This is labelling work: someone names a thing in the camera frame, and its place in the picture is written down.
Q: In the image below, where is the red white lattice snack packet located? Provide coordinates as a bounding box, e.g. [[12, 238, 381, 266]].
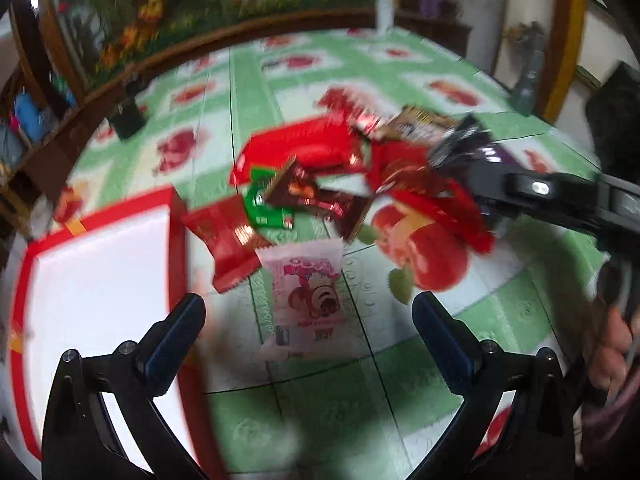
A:
[[317, 87, 386, 133]]

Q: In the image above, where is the dark cloth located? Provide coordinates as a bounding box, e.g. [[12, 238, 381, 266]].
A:
[[585, 60, 640, 181]]

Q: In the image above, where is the pink white snack packet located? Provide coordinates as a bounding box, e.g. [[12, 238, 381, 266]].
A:
[[256, 239, 363, 361]]

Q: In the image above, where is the dark wooden cabinet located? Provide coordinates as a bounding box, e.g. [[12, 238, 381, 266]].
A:
[[392, 0, 473, 58]]

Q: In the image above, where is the small red snack packet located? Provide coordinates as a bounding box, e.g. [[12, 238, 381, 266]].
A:
[[181, 195, 273, 293]]

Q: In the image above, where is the dark grey bottle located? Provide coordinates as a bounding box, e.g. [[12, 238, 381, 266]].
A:
[[510, 22, 546, 116]]

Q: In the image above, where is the white bottle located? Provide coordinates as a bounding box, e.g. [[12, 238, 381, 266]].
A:
[[375, 0, 396, 33]]

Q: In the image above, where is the large red snack packet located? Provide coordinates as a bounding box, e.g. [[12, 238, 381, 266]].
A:
[[230, 112, 373, 186]]

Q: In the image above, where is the long red snack packet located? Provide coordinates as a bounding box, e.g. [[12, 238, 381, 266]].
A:
[[367, 140, 496, 253]]

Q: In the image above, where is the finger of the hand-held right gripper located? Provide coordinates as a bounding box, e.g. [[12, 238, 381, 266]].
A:
[[470, 157, 521, 223]]

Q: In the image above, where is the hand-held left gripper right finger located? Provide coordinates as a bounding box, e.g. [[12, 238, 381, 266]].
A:
[[411, 291, 586, 480]]

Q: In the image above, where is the yellow wooden frame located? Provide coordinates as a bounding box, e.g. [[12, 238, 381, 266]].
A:
[[542, 0, 588, 123]]

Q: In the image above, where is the brown gold snack packet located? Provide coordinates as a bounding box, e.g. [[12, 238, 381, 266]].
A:
[[372, 105, 458, 143]]

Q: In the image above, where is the green snack packet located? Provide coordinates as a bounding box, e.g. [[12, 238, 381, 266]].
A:
[[242, 165, 296, 231]]

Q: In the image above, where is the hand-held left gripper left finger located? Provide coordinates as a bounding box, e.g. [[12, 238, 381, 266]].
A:
[[41, 292, 208, 480]]

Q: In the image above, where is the black purple snack packet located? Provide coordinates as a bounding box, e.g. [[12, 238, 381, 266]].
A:
[[427, 114, 506, 171]]

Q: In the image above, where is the framed flower painting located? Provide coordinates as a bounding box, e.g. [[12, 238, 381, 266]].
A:
[[10, 0, 396, 126]]

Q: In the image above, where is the person's right forearm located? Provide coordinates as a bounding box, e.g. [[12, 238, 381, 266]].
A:
[[575, 385, 640, 476]]

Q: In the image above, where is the red box with white inside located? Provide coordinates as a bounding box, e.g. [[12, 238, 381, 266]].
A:
[[10, 186, 226, 480]]

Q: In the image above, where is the wooden shelf unit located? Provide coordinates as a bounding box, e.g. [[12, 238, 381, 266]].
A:
[[0, 60, 76, 241]]

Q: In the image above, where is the green fruit print tablecloth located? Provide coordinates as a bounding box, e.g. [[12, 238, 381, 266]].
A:
[[0, 27, 608, 480]]

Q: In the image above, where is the person's right hand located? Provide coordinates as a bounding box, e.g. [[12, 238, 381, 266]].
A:
[[587, 310, 640, 392]]

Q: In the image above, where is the small black box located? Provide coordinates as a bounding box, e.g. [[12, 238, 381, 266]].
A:
[[107, 72, 148, 141]]

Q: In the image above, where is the blue bag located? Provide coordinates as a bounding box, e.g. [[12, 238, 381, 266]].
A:
[[12, 92, 48, 143]]

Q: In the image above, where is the dark brown snack packet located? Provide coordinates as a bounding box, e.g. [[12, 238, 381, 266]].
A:
[[265, 157, 373, 241]]

